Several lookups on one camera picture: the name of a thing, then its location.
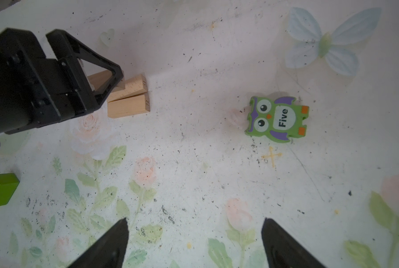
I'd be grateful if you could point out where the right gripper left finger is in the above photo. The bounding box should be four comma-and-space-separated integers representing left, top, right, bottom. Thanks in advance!
68, 218, 129, 268

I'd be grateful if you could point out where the green owl number block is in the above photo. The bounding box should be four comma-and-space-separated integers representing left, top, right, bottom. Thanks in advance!
245, 96, 310, 143

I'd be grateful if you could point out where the natural wood block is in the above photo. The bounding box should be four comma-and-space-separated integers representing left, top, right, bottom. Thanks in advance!
88, 70, 148, 102
108, 93, 150, 118

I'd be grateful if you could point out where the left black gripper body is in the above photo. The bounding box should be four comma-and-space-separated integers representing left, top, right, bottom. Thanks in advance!
0, 28, 86, 134

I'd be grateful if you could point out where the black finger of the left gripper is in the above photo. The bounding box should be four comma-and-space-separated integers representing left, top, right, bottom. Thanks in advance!
46, 30, 124, 116

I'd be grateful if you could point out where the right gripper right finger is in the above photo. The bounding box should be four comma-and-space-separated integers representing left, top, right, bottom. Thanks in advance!
261, 218, 325, 268

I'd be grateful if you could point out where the lime green block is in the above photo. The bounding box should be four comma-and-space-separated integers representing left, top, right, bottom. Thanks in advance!
0, 173, 20, 206

